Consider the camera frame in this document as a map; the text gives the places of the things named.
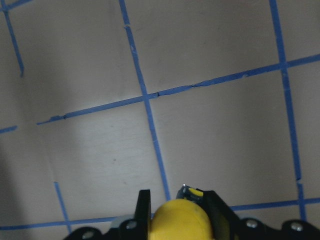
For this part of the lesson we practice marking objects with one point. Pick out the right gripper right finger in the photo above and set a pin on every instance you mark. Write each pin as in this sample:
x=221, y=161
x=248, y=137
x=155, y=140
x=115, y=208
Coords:
x=224, y=222

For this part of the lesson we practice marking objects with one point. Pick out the brown paper table cover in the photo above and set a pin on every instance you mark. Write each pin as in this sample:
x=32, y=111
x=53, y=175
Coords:
x=102, y=98

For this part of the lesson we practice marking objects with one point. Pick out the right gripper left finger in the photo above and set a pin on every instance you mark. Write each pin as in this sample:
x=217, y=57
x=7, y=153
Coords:
x=138, y=226

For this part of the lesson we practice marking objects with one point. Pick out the yellow push button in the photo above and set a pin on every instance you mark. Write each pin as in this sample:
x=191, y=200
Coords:
x=182, y=218

